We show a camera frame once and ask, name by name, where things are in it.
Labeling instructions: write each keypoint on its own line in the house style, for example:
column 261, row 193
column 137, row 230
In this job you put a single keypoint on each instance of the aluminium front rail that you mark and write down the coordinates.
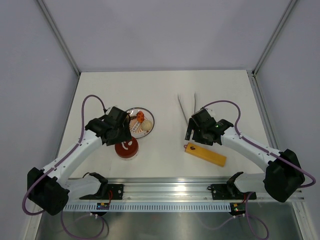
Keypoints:
column 167, row 189

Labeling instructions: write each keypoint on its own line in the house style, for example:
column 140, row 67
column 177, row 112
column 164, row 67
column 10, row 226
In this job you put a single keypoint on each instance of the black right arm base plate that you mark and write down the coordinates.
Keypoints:
column 225, row 191

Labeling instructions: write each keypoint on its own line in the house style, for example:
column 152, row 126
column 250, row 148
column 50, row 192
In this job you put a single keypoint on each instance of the round steel lunch box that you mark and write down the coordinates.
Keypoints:
column 128, row 158

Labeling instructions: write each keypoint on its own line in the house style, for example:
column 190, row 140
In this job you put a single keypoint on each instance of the round food plate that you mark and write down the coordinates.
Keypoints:
column 134, row 125

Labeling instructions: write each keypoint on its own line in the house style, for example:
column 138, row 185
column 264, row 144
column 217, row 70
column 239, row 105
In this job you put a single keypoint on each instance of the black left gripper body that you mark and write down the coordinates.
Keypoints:
column 122, row 134

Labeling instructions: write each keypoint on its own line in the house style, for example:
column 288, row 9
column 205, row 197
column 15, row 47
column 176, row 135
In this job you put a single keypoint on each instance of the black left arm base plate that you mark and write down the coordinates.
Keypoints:
column 112, row 192

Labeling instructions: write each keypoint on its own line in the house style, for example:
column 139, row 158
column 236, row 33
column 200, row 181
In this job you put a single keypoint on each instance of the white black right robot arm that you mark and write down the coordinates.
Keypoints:
column 280, row 176

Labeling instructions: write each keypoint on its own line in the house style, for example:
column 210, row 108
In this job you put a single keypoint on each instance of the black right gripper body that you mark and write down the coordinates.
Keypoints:
column 199, row 136

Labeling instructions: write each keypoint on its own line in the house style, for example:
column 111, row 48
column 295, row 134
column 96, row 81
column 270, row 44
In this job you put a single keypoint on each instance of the white steamed bun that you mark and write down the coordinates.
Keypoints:
column 146, row 125

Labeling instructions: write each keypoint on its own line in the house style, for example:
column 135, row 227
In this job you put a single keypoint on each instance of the orange round food piece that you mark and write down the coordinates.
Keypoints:
column 140, row 116

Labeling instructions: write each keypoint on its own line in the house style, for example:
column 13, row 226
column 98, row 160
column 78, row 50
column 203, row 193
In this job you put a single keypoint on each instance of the aluminium frame post right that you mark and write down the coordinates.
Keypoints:
column 292, row 4

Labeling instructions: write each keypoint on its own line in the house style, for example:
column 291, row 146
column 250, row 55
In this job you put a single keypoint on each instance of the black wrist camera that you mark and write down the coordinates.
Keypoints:
column 203, row 119
column 116, row 116

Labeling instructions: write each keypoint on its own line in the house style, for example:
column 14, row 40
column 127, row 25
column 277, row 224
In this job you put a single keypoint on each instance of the red round lunch box lid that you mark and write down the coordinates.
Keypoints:
column 127, row 148

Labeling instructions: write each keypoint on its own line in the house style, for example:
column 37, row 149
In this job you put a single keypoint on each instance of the yellow cutlery case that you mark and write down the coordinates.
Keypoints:
column 205, row 154

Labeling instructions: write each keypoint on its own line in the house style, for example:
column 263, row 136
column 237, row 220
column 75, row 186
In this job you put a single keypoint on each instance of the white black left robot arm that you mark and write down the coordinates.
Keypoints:
column 50, row 187

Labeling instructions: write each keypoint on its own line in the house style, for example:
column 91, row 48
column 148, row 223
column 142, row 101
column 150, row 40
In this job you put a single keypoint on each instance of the metal tongs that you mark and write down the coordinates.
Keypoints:
column 182, row 108

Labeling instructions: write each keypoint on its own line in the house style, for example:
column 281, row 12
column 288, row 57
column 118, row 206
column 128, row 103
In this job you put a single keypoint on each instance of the white slotted cable duct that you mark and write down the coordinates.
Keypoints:
column 149, row 207

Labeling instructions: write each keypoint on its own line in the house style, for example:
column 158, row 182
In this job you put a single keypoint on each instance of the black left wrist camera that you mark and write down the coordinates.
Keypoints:
column 116, row 116

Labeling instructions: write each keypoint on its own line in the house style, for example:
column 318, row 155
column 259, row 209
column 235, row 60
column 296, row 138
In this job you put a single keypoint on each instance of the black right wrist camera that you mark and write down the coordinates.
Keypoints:
column 203, row 119

